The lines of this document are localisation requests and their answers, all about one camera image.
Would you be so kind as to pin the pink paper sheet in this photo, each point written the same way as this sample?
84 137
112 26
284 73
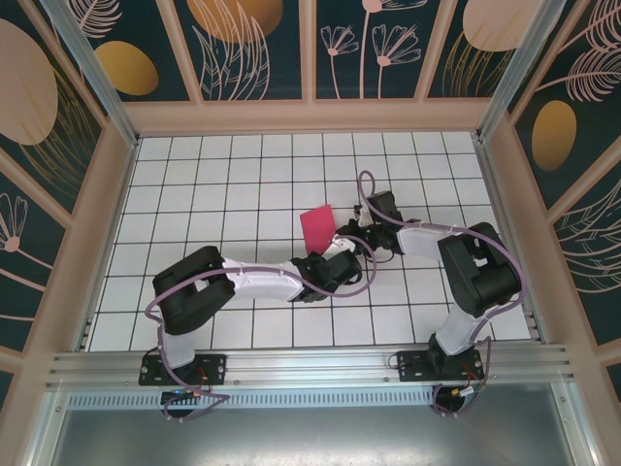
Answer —
317 228

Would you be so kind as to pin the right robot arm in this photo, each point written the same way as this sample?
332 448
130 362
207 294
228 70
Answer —
485 276

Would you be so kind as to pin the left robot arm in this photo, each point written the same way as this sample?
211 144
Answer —
194 286

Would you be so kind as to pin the grey metal sheet panel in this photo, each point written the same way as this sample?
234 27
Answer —
310 437

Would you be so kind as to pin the small black circuit board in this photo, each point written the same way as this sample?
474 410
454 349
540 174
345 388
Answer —
177 397

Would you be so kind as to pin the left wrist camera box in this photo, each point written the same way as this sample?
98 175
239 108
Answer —
341 244

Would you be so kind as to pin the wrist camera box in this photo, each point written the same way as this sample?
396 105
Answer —
341 244
361 213

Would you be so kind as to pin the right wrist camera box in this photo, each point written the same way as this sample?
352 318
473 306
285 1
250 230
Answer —
361 213

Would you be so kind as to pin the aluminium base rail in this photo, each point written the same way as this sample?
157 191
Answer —
310 364

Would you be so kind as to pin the aluminium side rail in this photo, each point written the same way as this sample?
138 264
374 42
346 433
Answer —
85 335
489 170

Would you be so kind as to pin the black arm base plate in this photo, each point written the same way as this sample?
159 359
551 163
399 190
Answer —
410 366
213 369

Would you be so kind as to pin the aluminium corner post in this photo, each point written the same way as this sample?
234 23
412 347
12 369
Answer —
92 73
526 73

